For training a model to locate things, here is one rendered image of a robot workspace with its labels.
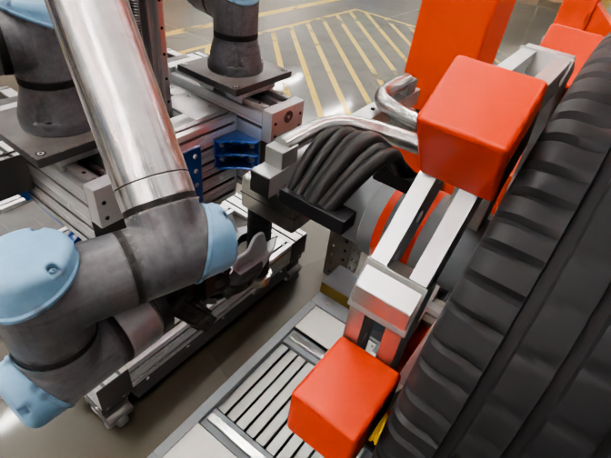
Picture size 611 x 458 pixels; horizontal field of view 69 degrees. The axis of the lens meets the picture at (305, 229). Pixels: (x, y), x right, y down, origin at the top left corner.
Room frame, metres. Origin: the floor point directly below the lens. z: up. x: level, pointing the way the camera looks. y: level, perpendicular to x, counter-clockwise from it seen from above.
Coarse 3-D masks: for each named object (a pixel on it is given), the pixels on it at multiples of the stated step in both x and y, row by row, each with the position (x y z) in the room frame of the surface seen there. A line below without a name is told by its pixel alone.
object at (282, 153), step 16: (304, 128) 0.51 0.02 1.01; (320, 128) 0.53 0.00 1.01; (368, 128) 0.55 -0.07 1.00; (384, 128) 0.55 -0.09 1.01; (400, 128) 0.55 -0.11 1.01; (272, 144) 0.47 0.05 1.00; (288, 144) 0.47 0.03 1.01; (304, 144) 0.50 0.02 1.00; (400, 144) 0.53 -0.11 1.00; (416, 144) 0.52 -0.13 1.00; (272, 160) 0.47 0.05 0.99; (288, 160) 0.47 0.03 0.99
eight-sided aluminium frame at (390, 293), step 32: (512, 64) 0.52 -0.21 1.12; (544, 64) 0.58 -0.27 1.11; (544, 96) 0.47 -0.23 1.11; (416, 192) 0.36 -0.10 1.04; (416, 224) 0.36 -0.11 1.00; (448, 224) 0.33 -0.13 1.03; (384, 256) 0.32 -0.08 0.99; (448, 256) 0.33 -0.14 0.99; (384, 288) 0.29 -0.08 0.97; (416, 288) 0.29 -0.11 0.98; (352, 320) 0.30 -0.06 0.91; (384, 320) 0.28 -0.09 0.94; (416, 320) 0.29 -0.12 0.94; (384, 352) 0.28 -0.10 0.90; (416, 352) 0.49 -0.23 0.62
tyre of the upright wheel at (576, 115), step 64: (576, 128) 0.33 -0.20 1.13; (512, 192) 0.31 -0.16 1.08; (576, 192) 0.29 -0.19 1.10; (512, 256) 0.26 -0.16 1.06; (576, 256) 0.25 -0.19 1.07; (448, 320) 0.24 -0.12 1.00; (512, 320) 0.23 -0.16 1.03; (576, 320) 0.22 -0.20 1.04; (448, 384) 0.21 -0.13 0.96; (512, 384) 0.20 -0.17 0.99; (576, 384) 0.19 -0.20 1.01; (384, 448) 0.21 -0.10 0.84; (448, 448) 0.19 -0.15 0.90; (512, 448) 0.17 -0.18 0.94; (576, 448) 0.16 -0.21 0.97
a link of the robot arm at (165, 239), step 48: (48, 0) 0.43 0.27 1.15; (96, 0) 0.43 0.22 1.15; (96, 48) 0.40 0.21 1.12; (144, 48) 0.44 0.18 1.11; (96, 96) 0.38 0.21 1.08; (144, 96) 0.39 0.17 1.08; (96, 144) 0.37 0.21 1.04; (144, 144) 0.36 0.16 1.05; (144, 192) 0.33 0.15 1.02; (192, 192) 0.36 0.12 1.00; (144, 240) 0.30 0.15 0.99; (192, 240) 0.31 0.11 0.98; (144, 288) 0.27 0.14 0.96
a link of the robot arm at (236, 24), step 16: (208, 0) 1.20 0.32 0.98; (224, 0) 1.15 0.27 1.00; (240, 0) 1.16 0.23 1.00; (256, 0) 1.19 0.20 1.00; (224, 16) 1.15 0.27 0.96; (240, 16) 1.16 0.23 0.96; (256, 16) 1.20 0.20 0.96; (224, 32) 1.15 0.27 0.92; (240, 32) 1.16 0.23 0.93; (256, 32) 1.20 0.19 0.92
